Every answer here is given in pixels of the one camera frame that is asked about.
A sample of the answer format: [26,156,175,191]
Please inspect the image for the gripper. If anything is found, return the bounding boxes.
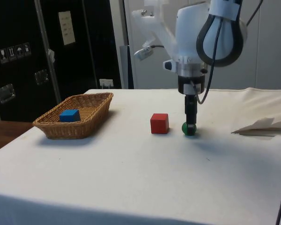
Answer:
[177,76,205,130]

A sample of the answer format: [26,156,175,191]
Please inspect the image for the wicker basket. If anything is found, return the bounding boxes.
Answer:
[32,92,114,140]

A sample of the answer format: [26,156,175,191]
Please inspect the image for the black cabinet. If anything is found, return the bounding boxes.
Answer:
[0,0,122,122]

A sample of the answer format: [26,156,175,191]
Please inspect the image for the green ball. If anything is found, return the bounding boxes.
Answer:
[181,121,198,137]

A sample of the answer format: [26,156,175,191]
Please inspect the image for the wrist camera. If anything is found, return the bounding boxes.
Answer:
[163,59,179,71]

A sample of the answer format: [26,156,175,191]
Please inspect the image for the red cube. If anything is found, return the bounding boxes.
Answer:
[150,113,170,135]

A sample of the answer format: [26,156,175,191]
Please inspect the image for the blue cube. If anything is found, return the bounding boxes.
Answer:
[59,109,82,123]

